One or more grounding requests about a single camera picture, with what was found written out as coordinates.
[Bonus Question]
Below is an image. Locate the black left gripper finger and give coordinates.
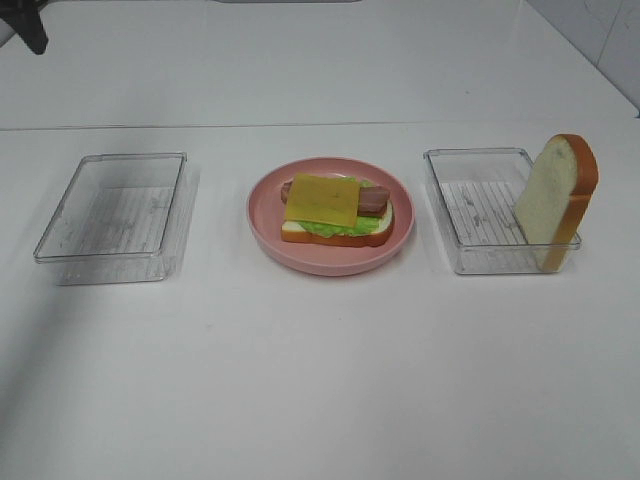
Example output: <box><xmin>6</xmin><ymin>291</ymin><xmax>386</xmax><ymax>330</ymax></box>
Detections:
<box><xmin>1</xmin><ymin>0</ymin><xmax>48</xmax><ymax>55</ymax></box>

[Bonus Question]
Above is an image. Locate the toast bread slice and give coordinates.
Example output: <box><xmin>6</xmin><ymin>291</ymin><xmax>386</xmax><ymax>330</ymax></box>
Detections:
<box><xmin>514</xmin><ymin>134</ymin><xmax>599</xmax><ymax>273</ymax></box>
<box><xmin>281</xmin><ymin>201</ymin><xmax>394</xmax><ymax>248</ymax></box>

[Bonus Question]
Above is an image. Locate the yellow cheese slice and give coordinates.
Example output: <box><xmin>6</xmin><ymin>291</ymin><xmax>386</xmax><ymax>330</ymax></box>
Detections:
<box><xmin>284</xmin><ymin>173</ymin><xmax>360</xmax><ymax>227</ymax></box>

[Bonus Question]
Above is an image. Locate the short bacon strip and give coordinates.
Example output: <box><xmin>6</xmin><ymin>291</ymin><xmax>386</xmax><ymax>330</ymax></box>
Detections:
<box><xmin>357</xmin><ymin>186</ymin><xmax>390</xmax><ymax>218</ymax></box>

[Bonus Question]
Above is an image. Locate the green lettuce leaf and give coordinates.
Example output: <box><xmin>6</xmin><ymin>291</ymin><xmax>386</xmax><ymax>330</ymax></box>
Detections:
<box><xmin>285</xmin><ymin>174</ymin><xmax>392</xmax><ymax>237</ymax></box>

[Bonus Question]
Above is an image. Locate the clear plastic ingredient tray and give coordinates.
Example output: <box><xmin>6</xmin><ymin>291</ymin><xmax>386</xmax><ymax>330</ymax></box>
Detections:
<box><xmin>33</xmin><ymin>153</ymin><xmax>197</xmax><ymax>286</ymax></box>

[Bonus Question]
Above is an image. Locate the pink round plate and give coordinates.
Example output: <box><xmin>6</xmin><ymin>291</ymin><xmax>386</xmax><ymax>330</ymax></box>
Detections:
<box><xmin>247</xmin><ymin>157</ymin><xmax>415</xmax><ymax>276</ymax></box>

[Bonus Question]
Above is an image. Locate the clear plastic bread tray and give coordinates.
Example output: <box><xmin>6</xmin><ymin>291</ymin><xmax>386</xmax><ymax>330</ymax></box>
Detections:
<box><xmin>424</xmin><ymin>147</ymin><xmax>582</xmax><ymax>275</ymax></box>

